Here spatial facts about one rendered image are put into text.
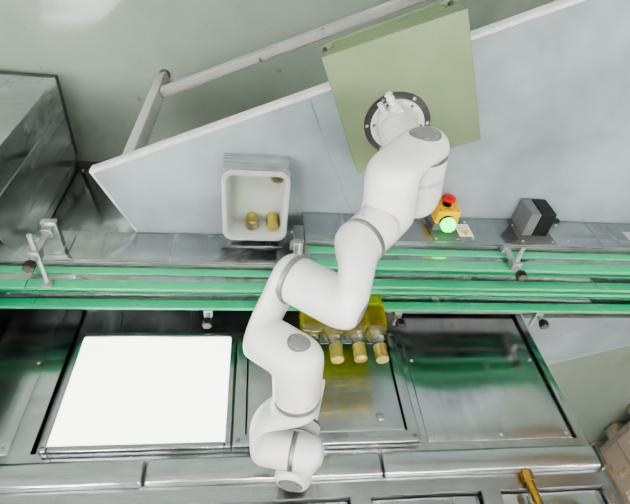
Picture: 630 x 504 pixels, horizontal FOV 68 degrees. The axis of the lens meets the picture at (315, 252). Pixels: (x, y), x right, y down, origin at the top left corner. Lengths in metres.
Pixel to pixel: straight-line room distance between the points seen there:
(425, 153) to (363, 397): 0.73
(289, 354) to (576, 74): 1.01
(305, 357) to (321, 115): 0.68
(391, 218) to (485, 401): 0.80
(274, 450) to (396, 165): 0.57
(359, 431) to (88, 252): 0.86
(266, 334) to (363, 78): 0.61
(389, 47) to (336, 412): 0.88
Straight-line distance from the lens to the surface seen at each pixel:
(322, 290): 0.73
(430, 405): 1.40
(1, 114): 1.81
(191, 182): 1.33
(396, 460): 1.26
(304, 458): 0.96
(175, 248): 1.39
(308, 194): 1.34
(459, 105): 1.18
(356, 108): 1.13
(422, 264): 1.31
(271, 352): 0.76
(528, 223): 1.50
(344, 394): 1.31
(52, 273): 1.42
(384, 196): 0.78
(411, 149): 0.82
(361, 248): 0.73
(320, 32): 1.73
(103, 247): 1.43
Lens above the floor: 1.85
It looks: 48 degrees down
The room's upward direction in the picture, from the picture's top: 173 degrees clockwise
